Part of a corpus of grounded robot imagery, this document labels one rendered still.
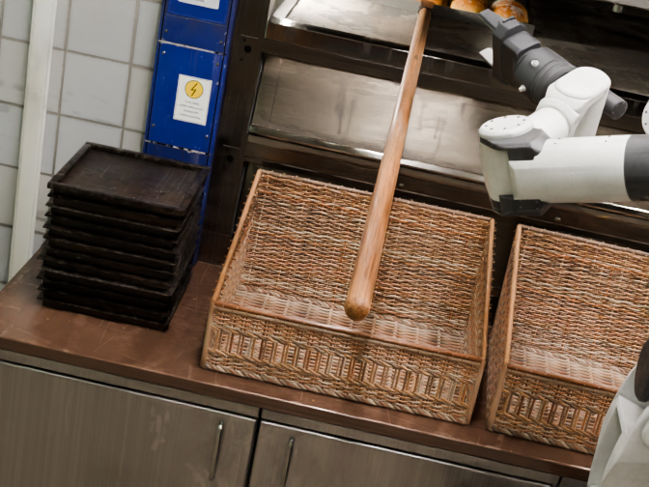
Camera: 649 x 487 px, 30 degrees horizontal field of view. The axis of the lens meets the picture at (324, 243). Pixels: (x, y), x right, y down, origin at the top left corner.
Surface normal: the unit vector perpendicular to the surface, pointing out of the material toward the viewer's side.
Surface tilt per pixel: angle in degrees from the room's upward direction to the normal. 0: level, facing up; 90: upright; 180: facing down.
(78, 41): 90
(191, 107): 90
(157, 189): 0
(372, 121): 70
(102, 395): 90
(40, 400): 90
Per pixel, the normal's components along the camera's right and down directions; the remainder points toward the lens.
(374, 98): -0.05, 0.04
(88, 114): -0.12, 0.37
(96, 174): 0.18, -0.90
